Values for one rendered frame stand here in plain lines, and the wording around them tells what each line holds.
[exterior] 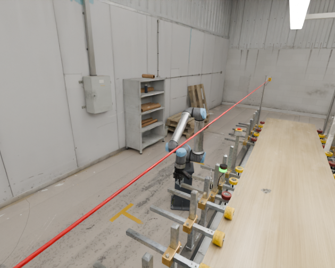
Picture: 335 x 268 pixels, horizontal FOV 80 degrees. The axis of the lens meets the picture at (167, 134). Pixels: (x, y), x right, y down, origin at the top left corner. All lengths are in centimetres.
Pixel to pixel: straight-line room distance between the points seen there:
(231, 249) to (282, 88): 841
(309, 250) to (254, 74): 840
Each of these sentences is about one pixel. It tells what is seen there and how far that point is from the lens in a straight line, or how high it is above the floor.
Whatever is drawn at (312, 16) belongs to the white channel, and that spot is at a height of 244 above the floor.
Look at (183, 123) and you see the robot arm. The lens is 213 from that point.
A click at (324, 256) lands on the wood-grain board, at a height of 90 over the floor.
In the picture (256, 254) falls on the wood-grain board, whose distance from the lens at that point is 144.
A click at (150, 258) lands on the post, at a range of 98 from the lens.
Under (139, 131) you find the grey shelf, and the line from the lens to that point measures 422.
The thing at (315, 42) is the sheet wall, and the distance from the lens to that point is 938.
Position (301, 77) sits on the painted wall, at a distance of 935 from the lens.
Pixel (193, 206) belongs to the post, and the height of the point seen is 108.
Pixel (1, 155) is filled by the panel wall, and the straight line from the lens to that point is 337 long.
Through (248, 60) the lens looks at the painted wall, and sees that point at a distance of 958.
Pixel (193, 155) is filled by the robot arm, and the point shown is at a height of 82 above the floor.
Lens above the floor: 194
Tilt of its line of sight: 20 degrees down
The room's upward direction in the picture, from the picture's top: 1 degrees clockwise
